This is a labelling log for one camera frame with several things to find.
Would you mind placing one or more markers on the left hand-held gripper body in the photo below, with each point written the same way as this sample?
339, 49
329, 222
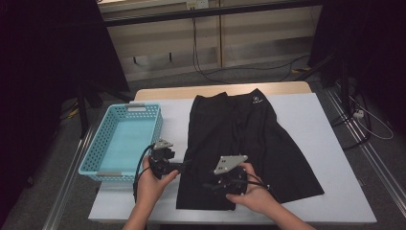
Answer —
161, 163

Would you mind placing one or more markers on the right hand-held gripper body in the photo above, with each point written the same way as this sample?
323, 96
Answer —
230, 163

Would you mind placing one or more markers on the light blue plastic basket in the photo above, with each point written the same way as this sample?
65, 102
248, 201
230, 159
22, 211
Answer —
127, 147

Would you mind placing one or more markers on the black shorts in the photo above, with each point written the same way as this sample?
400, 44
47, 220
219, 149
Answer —
255, 134

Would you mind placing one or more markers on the person's left hand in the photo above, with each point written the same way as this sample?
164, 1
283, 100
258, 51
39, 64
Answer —
150, 191

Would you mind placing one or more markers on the person's right hand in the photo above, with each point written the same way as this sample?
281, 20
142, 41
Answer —
258, 198

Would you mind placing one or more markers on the wooden table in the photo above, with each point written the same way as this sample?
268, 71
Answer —
159, 93

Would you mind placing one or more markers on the black stand with slanted legs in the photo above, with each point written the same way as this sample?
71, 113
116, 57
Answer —
83, 118

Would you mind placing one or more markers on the white table cover board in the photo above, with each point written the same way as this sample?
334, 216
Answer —
335, 143

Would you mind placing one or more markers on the beige low cabinet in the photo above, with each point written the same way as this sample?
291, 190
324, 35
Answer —
255, 38

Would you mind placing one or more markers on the white power plug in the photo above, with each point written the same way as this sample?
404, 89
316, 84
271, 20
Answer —
358, 114

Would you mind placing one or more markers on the black horizontal bar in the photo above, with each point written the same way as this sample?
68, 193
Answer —
255, 8

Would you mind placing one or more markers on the wide black curtain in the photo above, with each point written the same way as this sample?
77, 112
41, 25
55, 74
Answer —
38, 64

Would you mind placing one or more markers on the narrow black curtain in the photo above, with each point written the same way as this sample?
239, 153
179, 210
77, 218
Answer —
367, 48

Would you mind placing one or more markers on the short metal floor rail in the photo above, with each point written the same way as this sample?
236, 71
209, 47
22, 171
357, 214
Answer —
68, 182

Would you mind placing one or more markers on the black stand with upright post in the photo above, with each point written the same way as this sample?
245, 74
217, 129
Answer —
344, 86

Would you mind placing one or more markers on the long metal floor rail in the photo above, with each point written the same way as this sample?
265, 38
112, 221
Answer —
376, 163

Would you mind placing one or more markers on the white wall socket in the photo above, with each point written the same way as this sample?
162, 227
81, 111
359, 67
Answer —
198, 4

